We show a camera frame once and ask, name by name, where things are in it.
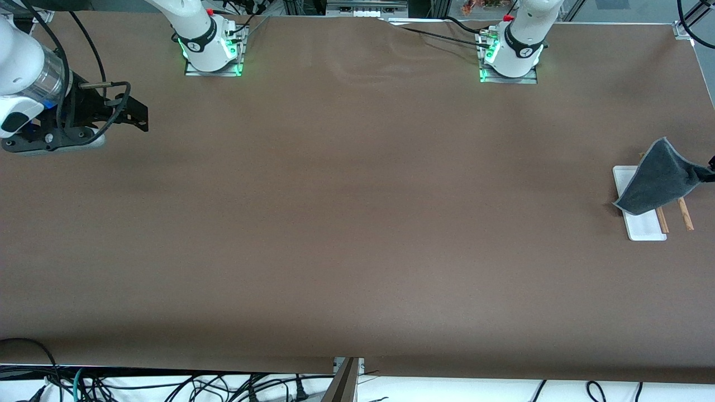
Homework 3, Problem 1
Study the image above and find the orange red clutter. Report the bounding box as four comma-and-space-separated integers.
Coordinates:
462, 0, 517, 15

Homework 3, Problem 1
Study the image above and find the wooden rack rod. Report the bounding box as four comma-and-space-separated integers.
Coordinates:
676, 198, 695, 231
639, 152, 670, 234

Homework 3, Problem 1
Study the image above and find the pink and grey towel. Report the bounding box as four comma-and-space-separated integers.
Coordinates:
613, 137, 715, 216

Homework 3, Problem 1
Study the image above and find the white power strip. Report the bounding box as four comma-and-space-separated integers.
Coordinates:
327, 1, 408, 18

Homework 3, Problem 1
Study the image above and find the white rack base tray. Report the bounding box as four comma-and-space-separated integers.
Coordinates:
613, 165, 667, 241

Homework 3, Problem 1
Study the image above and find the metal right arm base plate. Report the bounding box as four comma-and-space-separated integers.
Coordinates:
184, 25, 247, 78

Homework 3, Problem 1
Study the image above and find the black looped floor cable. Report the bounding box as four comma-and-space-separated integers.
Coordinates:
0, 338, 63, 391

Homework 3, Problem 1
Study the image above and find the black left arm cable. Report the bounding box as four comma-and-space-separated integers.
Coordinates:
676, 0, 715, 35

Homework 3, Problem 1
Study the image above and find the black cable across table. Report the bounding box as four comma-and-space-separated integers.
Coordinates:
384, 19, 493, 45

